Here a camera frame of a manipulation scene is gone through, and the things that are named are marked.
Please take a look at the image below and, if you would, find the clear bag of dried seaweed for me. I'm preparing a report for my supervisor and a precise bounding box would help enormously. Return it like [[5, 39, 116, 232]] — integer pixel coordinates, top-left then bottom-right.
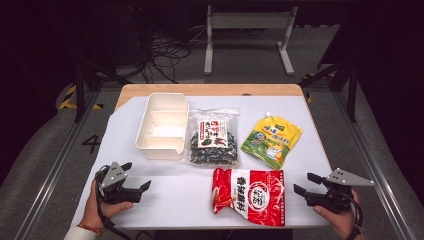
[[187, 107, 241, 169]]

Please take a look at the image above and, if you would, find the aluminium floor rail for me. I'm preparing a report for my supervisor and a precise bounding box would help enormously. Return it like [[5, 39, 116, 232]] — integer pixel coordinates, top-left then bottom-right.
[[13, 89, 102, 240], [333, 90, 416, 240]]

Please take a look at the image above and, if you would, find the white plastic storage box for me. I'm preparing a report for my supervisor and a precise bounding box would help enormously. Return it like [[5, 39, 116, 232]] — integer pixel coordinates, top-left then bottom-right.
[[134, 92, 190, 161]]

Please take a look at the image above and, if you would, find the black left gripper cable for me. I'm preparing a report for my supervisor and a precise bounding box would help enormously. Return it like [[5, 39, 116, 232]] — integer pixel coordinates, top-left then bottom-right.
[[94, 171, 134, 240]]

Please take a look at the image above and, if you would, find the red bead bracelet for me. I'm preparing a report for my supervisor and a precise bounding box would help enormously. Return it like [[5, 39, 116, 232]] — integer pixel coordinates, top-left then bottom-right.
[[76, 223, 104, 236]]

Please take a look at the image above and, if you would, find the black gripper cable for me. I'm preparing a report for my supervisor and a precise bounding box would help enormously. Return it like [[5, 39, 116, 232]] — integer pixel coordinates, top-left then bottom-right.
[[344, 190, 366, 240], [94, 171, 134, 240]]

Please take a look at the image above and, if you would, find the black metal frame stand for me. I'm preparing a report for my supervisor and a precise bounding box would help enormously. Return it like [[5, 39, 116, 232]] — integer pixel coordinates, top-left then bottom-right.
[[299, 59, 360, 123], [70, 9, 132, 123]]

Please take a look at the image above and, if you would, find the white metal stand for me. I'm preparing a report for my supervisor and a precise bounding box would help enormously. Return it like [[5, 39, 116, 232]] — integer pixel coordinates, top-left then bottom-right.
[[203, 5, 299, 76]]

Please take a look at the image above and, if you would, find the yellow green spout pouch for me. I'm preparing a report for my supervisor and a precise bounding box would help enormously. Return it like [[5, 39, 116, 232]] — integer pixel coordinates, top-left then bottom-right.
[[240, 112, 304, 171]]

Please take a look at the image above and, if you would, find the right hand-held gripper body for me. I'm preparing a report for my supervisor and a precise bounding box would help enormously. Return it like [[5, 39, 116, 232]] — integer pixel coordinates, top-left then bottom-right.
[[304, 167, 375, 214]]

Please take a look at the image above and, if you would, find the person's left hand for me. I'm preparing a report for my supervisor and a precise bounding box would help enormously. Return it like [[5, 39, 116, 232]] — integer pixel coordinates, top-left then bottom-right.
[[79, 179, 134, 230]]

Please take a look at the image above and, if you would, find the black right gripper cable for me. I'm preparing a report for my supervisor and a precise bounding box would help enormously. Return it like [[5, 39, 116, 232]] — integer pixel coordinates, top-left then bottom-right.
[[344, 190, 366, 240]]

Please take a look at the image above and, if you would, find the white table mat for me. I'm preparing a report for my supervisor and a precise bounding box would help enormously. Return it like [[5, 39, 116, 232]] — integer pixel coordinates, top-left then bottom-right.
[[70, 95, 334, 231]]

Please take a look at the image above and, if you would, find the red white snack bag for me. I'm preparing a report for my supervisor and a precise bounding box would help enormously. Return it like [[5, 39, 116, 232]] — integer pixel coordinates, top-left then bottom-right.
[[211, 167, 287, 227]]

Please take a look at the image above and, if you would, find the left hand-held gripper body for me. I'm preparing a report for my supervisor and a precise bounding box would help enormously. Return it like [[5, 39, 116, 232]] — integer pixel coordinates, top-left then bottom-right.
[[94, 161, 143, 205]]

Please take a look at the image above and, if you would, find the person's right hand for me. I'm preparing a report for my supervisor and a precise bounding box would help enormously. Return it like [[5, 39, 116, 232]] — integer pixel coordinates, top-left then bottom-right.
[[312, 188, 363, 240]]

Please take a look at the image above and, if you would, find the tangle of black floor cables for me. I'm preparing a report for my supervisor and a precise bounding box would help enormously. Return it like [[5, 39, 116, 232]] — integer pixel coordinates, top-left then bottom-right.
[[128, 6, 208, 84]]

